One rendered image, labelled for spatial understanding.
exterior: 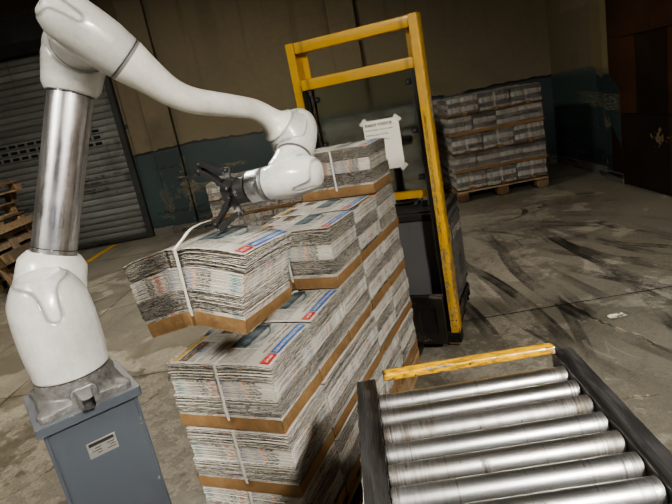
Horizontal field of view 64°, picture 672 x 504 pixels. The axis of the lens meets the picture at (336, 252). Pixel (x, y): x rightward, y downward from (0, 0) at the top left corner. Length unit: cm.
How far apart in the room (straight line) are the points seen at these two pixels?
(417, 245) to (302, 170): 195
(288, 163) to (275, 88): 712
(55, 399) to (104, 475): 19
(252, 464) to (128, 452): 59
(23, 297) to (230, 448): 87
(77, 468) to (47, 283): 38
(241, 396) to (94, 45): 100
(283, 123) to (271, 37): 710
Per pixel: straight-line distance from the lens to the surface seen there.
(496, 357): 141
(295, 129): 146
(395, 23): 297
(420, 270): 328
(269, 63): 852
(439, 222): 301
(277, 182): 138
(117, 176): 916
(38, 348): 121
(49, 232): 139
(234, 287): 144
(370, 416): 128
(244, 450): 178
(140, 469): 133
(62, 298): 119
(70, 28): 126
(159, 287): 160
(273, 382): 157
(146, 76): 128
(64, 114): 139
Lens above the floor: 149
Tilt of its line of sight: 15 degrees down
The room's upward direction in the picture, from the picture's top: 11 degrees counter-clockwise
